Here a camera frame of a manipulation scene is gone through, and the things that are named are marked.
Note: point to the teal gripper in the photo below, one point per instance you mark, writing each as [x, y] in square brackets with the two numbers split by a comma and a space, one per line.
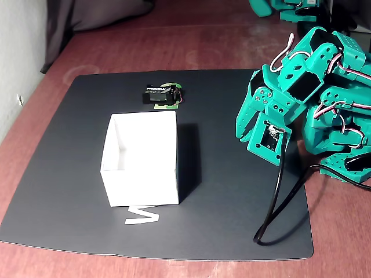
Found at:
[261, 96]

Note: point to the small black battery pack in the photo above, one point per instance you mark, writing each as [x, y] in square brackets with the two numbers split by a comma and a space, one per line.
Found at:
[158, 97]

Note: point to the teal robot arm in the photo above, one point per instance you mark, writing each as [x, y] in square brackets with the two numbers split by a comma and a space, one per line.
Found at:
[350, 55]

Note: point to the white open cardboard box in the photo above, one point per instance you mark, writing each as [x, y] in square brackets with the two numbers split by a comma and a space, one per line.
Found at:
[139, 185]

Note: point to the grey curtain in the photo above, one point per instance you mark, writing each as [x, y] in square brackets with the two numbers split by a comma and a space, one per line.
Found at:
[101, 14]

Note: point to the black mat with logo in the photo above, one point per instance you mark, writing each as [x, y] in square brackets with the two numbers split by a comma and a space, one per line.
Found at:
[58, 188]

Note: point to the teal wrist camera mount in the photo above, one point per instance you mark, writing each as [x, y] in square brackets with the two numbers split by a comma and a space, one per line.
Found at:
[258, 144]

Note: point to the teal arm base plate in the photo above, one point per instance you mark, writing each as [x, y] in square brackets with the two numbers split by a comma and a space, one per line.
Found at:
[333, 166]

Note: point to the small white wall clip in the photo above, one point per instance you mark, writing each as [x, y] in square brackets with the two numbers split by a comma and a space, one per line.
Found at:
[19, 100]

